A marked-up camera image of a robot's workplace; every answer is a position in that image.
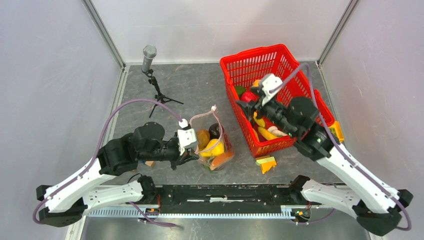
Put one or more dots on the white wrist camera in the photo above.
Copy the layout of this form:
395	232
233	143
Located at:
269	86
187	137

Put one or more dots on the red toy apple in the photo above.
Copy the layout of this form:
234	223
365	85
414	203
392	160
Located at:
248	96

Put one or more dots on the yellow toy banana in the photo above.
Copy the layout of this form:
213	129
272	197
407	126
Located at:
259	121
266	134

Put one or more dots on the yellow toy crate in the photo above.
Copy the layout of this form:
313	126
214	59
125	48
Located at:
336	130

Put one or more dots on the clear zip top bag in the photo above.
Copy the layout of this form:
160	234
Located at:
204	121

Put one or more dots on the orange toy fruit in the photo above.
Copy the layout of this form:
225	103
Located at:
256	83

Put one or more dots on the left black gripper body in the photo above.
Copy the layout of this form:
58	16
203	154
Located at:
176	158

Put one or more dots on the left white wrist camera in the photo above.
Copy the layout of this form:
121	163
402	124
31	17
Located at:
187	137

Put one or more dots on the dark toy plum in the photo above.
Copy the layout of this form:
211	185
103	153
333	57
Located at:
214	131

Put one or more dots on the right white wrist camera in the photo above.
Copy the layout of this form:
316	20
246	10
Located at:
269	86

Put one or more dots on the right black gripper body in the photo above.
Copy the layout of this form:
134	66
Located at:
273	111

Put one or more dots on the red plastic shopping basket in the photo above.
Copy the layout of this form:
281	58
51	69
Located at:
243	68

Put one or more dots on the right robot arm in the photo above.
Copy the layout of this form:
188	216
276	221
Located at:
377	207

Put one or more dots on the green toy pepper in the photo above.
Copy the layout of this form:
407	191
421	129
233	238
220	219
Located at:
240	90

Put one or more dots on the yellow toy cheese wedge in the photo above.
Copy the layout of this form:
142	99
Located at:
266	163

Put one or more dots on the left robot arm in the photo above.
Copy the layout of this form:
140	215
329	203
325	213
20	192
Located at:
65	203

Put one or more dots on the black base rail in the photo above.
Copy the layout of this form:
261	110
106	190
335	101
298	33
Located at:
224	198

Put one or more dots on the brown toy potato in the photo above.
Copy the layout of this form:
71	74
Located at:
203	135

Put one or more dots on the microphone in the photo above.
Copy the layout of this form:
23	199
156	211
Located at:
149	53

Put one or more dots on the white toy garlic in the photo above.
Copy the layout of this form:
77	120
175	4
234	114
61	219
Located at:
276	132

